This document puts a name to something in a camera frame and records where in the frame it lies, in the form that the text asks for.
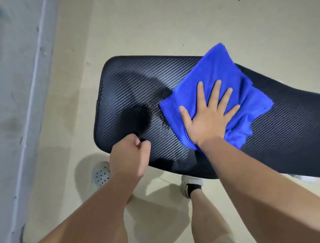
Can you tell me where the person's left hand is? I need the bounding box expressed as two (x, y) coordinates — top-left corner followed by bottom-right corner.
(109, 133), (152, 181)

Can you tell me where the person's right hand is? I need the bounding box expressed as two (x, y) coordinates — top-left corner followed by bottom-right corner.
(179, 80), (241, 147)

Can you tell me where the blue microfibre cloth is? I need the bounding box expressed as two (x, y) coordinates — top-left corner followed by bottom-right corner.
(159, 43), (275, 151)

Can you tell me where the black carbon-pattern desk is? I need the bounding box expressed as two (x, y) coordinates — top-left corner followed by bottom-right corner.
(94, 56), (320, 180)

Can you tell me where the person's left forearm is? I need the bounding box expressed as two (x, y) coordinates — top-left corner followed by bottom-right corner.
(37, 173), (140, 243)

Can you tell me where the person's right forearm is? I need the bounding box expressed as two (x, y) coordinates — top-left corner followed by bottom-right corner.
(199, 136), (320, 243)

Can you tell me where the white perforated clog shoe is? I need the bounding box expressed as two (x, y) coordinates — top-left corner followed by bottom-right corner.
(92, 161), (112, 189)

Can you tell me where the black ankle sock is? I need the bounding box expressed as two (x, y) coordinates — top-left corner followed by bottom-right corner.
(186, 183), (202, 199)

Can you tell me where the person's right leg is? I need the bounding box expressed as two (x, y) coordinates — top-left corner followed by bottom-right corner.
(190, 189), (237, 243)

